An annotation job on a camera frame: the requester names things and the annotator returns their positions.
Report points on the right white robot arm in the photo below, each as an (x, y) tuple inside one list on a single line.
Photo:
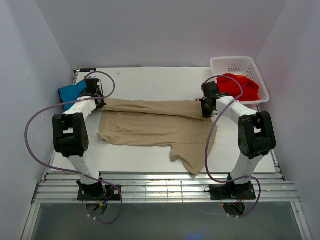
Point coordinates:
[(256, 137)]

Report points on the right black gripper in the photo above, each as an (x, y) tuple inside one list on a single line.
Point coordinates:
[(206, 108)]

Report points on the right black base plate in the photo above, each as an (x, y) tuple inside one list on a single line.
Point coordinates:
[(230, 191)]

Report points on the orange t shirt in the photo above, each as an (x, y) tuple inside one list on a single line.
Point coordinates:
[(241, 76)]

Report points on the beige t shirt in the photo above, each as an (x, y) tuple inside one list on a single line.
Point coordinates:
[(176, 124)]

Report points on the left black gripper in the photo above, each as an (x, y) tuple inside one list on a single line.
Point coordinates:
[(100, 103)]

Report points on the red t shirt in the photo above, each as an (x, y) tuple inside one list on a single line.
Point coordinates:
[(249, 87)]

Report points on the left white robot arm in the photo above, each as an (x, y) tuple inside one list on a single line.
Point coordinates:
[(70, 136)]

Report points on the folded blue t shirt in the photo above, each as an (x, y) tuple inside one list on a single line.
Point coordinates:
[(71, 92)]

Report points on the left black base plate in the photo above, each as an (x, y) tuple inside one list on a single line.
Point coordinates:
[(98, 192)]

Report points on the white plastic basket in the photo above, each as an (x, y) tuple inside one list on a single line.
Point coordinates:
[(243, 66)]

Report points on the aluminium frame rails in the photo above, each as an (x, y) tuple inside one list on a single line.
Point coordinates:
[(146, 188)]

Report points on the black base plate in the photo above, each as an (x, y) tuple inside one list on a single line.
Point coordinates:
[(98, 192), (230, 191)]

